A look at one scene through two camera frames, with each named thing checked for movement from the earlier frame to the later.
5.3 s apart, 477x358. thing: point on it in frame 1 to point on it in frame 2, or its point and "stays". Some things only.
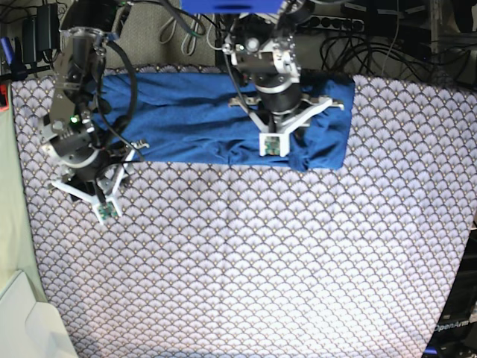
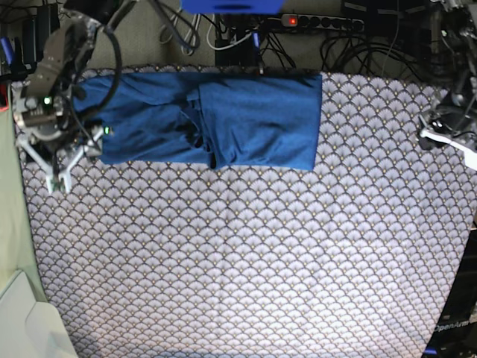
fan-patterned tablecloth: [220, 259] stays
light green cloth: [16, 250] stays
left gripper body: [276, 110] to [437, 126]
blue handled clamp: [13, 57] stays
